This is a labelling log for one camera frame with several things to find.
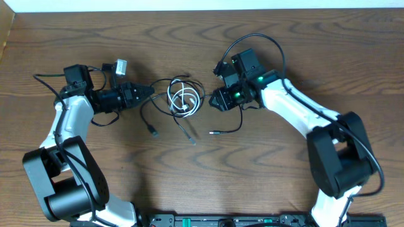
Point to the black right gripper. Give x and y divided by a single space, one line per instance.
223 102

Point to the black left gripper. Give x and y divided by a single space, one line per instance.
127 91

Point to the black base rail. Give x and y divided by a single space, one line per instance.
170 220

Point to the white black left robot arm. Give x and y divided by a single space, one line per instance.
67 182

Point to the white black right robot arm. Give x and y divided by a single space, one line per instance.
341 159

